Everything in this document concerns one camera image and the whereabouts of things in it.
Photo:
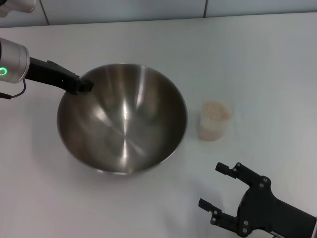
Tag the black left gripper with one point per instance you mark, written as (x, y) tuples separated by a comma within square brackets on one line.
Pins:
[(49, 73)]

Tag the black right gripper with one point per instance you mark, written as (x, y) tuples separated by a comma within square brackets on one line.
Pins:
[(262, 213)]

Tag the large stainless steel bowl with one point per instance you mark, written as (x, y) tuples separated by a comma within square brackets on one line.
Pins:
[(123, 119)]

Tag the clear plastic cup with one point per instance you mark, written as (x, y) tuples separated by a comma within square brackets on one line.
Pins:
[(201, 129)]

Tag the white rice grains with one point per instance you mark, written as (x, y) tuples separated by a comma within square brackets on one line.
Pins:
[(215, 112)]

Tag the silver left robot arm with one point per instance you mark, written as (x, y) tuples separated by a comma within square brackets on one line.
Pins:
[(13, 62)]

